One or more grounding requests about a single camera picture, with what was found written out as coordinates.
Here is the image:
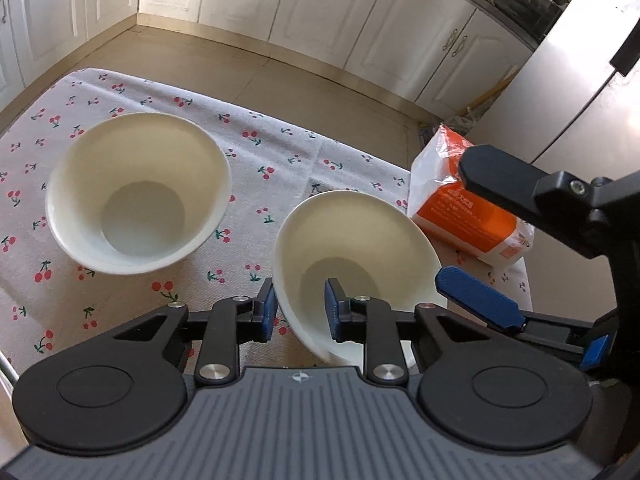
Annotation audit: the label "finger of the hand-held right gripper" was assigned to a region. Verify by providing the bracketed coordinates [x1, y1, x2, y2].
[435, 265, 587, 357]
[459, 143, 602, 242]

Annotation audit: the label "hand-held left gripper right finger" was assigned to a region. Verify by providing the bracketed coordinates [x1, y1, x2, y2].
[324, 277, 501, 389]

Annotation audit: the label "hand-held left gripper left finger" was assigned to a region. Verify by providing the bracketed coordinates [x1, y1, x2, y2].
[112, 276, 279, 387]

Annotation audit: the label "white bowl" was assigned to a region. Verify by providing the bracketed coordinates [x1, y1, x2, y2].
[45, 112, 234, 276]
[272, 190, 449, 369]

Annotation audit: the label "orange and white tissue pack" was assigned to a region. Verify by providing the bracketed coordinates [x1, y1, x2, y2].
[409, 122, 536, 266]

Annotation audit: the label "silver refrigerator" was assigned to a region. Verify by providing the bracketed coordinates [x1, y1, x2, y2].
[470, 0, 640, 172]

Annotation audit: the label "cherry print tablecloth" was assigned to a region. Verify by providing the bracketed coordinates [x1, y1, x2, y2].
[0, 66, 534, 377]

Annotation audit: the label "white lower kitchen cabinets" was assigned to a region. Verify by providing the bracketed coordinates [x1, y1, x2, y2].
[0, 0, 539, 112]

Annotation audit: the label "black countertop oven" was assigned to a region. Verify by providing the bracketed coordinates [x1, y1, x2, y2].
[475, 0, 571, 42]

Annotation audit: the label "yellow broom handle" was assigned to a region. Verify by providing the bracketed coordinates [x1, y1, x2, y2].
[462, 67, 519, 122]

